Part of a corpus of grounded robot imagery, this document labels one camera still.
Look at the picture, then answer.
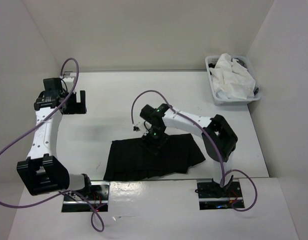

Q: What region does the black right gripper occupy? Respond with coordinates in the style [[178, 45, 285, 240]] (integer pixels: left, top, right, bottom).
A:
[[138, 125, 170, 161]]

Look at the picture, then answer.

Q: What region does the black pleated skirt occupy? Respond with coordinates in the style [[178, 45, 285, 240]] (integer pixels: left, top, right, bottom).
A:
[[103, 134, 205, 182]]

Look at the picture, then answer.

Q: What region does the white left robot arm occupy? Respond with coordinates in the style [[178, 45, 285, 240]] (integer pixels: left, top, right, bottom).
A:
[[17, 77, 93, 200]]

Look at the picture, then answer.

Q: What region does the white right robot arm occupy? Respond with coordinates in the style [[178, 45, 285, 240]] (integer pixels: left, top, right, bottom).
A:
[[140, 103, 238, 197]]

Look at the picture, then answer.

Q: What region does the white crumpled skirt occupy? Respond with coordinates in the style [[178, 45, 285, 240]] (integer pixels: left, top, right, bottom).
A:
[[209, 53, 256, 100]]

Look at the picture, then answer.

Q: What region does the white plastic basket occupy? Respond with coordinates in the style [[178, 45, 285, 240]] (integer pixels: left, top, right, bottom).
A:
[[205, 55, 261, 106]]

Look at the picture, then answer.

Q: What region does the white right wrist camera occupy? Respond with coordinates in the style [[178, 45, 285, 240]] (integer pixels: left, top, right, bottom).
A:
[[133, 121, 151, 133]]

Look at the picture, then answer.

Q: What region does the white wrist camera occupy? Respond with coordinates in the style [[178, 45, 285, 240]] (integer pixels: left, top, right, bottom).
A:
[[133, 121, 151, 133], [60, 73, 75, 92]]

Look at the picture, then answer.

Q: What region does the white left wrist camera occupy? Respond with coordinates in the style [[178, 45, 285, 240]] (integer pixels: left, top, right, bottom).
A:
[[60, 73, 75, 92]]

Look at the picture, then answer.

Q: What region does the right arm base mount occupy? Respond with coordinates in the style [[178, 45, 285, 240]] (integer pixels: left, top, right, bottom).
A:
[[195, 181, 245, 210]]

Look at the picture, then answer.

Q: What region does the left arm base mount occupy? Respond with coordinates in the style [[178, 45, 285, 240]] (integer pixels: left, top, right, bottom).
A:
[[61, 181, 110, 213]]

